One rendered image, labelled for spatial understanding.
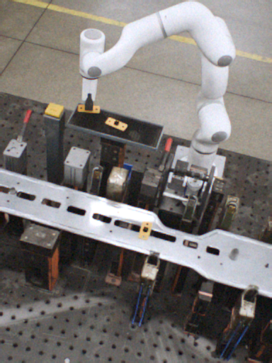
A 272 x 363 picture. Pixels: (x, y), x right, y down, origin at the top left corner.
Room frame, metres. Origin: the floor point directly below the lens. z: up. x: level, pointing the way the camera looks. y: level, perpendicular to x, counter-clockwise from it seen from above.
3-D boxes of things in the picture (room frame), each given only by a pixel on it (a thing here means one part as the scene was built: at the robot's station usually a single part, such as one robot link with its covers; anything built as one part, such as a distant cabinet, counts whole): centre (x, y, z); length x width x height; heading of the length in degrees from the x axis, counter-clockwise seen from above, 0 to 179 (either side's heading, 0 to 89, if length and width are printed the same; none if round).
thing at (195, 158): (1.70, -0.26, 0.88); 0.19 x 0.19 x 0.18
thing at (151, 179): (1.36, -0.05, 0.89); 0.13 x 0.11 x 0.38; 172
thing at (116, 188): (1.34, 0.08, 0.89); 0.13 x 0.11 x 0.38; 172
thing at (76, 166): (1.37, 0.25, 0.90); 0.13 x 0.10 x 0.41; 172
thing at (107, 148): (1.52, 0.13, 0.92); 0.10 x 0.08 x 0.45; 82
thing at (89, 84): (1.53, 0.24, 1.35); 0.10 x 0.07 x 0.11; 8
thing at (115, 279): (1.17, 0.02, 0.84); 0.17 x 0.06 x 0.29; 172
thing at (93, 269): (1.19, 0.15, 0.84); 0.13 x 0.11 x 0.29; 172
